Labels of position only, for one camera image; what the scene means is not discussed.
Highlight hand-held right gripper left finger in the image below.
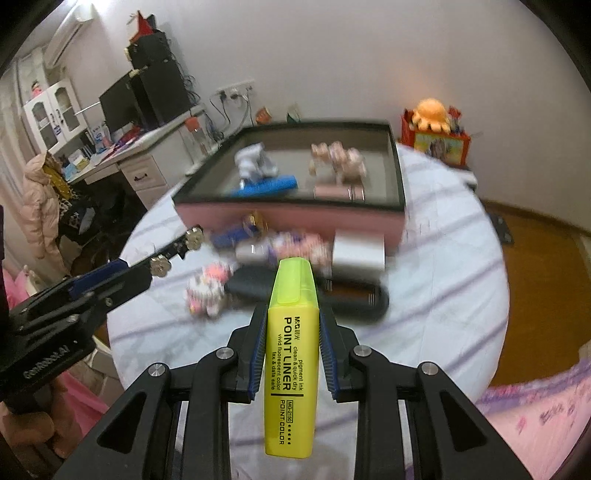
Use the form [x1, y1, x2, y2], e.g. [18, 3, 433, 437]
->
[79, 306, 269, 480]

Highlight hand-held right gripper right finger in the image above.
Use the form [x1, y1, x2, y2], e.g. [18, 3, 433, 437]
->
[318, 307, 532, 480]

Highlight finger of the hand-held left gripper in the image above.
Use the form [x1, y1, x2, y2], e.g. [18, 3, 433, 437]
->
[65, 225, 206, 311]

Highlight yellow highlighter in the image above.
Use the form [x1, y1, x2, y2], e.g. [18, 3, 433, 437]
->
[263, 257, 320, 459]

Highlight black toothed hair clip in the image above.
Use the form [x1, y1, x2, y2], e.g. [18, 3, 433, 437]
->
[318, 276, 390, 320]

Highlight silver power bank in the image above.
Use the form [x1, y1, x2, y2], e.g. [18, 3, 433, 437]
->
[332, 230, 387, 274]

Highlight dark blue rectangular case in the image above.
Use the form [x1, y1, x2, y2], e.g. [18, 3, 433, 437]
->
[212, 227, 256, 250]

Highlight pink box with black rim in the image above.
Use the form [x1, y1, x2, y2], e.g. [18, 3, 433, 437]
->
[172, 119, 408, 256]

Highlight pink pig toy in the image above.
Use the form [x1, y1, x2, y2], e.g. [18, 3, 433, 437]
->
[310, 141, 368, 186]

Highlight person's left hand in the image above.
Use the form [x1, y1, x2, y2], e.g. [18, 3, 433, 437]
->
[0, 406, 64, 468]

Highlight black office chair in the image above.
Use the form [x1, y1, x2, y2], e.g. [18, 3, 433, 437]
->
[60, 188, 136, 278]

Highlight pink padded jacket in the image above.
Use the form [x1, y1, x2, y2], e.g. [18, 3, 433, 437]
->
[23, 154, 70, 278]

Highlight yellow patterned scarf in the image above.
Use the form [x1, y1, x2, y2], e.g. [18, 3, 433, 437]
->
[43, 161, 70, 199]

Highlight grey cylinder object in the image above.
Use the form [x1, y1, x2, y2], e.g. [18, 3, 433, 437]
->
[235, 240, 273, 265]

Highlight pink white patterned object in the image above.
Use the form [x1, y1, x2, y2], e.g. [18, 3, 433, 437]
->
[272, 233, 331, 273]

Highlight white desk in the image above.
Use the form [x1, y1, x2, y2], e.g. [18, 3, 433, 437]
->
[60, 103, 209, 209]

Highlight red desk item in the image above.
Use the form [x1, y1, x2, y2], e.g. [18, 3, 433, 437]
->
[113, 126, 142, 149]

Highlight white glass-door cabinet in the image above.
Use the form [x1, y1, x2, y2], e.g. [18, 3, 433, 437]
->
[23, 78, 89, 154]

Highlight black computer monitor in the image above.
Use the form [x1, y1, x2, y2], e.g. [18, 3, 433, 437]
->
[99, 76, 140, 135]

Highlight clear bottle with orange lid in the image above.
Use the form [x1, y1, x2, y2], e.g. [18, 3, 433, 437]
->
[184, 115, 211, 156]

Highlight black computer tower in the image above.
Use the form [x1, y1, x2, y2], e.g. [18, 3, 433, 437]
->
[131, 59, 193, 131]

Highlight black bathroom scale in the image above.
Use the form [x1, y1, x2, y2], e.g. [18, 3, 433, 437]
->
[491, 214, 516, 246]

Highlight pink printed bedding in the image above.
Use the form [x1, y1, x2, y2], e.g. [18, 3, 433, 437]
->
[479, 364, 591, 480]

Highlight red toy box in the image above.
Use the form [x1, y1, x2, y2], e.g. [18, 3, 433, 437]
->
[400, 109, 472, 167]

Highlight white air conditioner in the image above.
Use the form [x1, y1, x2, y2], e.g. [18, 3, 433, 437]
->
[43, 13, 93, 66]

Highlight red paper items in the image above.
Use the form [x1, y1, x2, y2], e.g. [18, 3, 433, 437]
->
[131, 13, 156, 42]

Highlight orange octopus plush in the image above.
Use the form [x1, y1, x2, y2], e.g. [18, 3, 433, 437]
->
[412, 97, 452, 133]

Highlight black power cables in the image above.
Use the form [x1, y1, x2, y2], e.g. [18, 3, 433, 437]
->
[173, 44, 254, 139]

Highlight white wall outlet strip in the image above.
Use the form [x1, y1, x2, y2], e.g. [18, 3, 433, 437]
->
[209, 82, 257, 100]

